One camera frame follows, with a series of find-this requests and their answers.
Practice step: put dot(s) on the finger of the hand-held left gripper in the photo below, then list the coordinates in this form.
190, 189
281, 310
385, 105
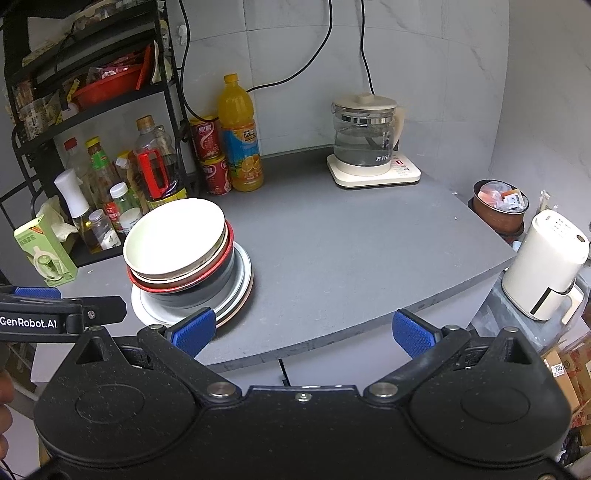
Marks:
104, 311
37, 292

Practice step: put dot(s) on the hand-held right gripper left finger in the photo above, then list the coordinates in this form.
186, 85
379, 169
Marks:
194, 332

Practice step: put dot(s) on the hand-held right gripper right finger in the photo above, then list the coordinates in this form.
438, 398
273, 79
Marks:
413, 336

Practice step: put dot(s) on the red and black bowl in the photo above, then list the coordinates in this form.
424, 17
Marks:
198, 295

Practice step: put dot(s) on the plain white plate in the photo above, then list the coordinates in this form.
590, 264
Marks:
141, 304

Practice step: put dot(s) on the cream ceramic bowl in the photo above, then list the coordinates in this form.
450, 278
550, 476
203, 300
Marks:
175, 235
203, 272

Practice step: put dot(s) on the white deep plate script print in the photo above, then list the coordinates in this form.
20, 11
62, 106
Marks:
246, 277

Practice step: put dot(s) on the white plate with brown rim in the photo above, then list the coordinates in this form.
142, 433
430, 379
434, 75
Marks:
252, 277

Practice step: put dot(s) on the green cardboard box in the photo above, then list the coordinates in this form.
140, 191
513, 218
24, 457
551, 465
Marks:
41, 249

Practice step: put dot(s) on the black metal rack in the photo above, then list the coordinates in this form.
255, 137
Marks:
92, 257

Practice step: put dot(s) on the pale crumpled tissue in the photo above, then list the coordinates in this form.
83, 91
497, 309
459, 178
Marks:
55, 217

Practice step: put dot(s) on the clear shaker jar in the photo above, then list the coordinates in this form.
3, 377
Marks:
104, 233

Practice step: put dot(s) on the small white jar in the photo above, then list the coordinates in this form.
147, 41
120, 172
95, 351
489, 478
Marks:
129, 219

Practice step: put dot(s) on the red label bottle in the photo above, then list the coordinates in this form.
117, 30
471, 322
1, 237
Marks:
113, 214

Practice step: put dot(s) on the white top oil spray bottle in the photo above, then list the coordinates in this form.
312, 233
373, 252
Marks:
74, 194

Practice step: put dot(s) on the white-capped jar of white sauce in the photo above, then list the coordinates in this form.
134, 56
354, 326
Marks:
121, 194

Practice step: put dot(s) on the green label oil bottle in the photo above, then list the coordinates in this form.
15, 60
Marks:
101, 170

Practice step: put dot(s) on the brown liquid bottle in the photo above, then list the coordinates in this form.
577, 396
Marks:
127, 175

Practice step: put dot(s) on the red cap bottle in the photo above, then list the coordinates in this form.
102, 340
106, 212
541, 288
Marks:
74, 159

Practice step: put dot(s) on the brown pot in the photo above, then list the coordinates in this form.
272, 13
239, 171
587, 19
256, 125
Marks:
496, 221

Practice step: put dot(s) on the white countertop appliance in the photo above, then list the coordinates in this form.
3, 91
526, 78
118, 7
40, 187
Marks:
540, 263

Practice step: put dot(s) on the cardboard boxes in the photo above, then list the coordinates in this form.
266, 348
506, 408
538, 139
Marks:
568, 369

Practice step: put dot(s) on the cream kettle base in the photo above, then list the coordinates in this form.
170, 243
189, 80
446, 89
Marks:
378, 177

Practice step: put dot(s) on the pile of sauce packets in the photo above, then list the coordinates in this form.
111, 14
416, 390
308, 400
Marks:
501, 196

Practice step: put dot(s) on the orange juice bottle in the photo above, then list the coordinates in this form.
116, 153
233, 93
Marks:
242, 152

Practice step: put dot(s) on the small clear bottle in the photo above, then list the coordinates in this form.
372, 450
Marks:
545, 203

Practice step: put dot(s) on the glass electric kettle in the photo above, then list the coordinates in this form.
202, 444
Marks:
364, 138

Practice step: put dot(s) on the red plastic basket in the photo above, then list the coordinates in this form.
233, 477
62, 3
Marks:
111, 87

